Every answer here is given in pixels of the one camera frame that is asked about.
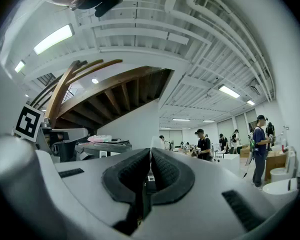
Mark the round white toilet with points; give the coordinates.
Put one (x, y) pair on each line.
(280, 187)

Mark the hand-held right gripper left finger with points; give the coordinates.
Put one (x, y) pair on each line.
(90, 184)

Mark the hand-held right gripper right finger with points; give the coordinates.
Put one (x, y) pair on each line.
(210, 184)

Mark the wooden staircase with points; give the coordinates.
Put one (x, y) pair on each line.
(95, 94)

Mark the pink packet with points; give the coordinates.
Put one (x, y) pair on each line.
(100, 138)

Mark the white cabinet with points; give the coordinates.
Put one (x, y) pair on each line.
(227, 164)

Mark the plain cardboard box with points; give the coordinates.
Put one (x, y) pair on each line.
(245, 151)

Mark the white toilet with open lid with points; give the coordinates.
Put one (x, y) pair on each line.
(287, 164)

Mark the round ceiling lamp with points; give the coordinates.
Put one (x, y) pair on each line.
(95, 81)

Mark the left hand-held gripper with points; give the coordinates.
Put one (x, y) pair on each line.
(28, 122)

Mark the long ceiling light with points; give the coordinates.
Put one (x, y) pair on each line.
(53, 39)
(181, 119)
(208, 121)
(19, 66)
(250, 102)
(228, 91)

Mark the white ceiling pipes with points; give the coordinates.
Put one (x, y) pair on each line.
(215, 21)

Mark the ceiling air conditioner unit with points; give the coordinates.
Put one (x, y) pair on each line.
(255, 87)

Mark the black head camera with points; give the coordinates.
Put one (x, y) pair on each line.
(107, 6)

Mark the cardboard box beside toilet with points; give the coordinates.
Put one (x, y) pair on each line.
(273, 162)

